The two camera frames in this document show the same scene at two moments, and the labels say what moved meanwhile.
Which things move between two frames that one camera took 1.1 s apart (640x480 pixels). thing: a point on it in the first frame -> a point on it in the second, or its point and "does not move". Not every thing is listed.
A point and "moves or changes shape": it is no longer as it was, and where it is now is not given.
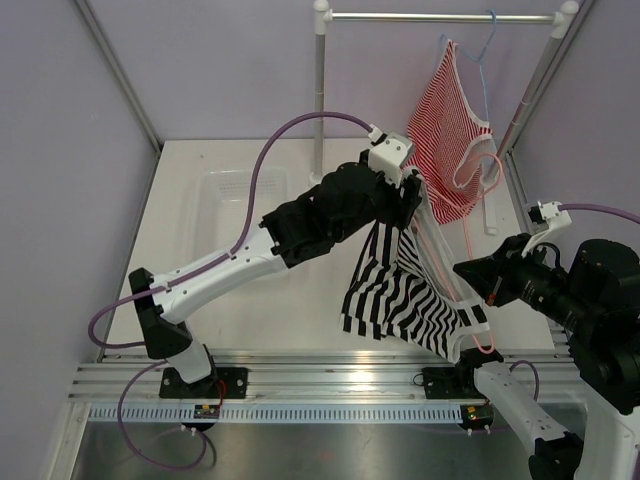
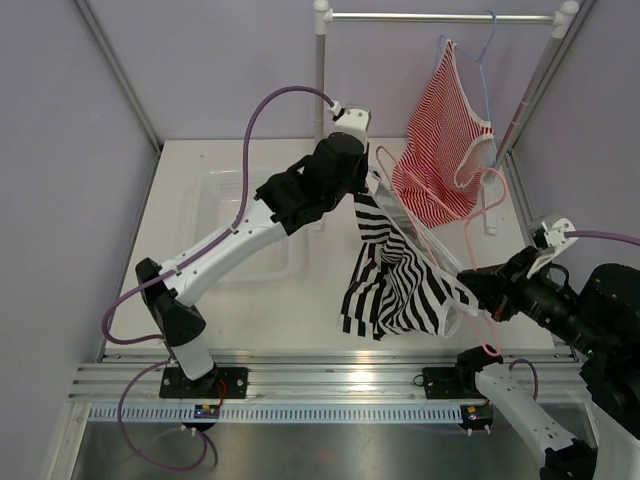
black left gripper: (398, 212) -> (358, 183)
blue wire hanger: (478, 60) does not move
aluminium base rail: (307, 376) does not move
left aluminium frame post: (119, 75) does not move
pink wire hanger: (463, 201) -> (486, 186)
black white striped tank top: (408, 286) moves or changes shape
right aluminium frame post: (528, 209) does not move
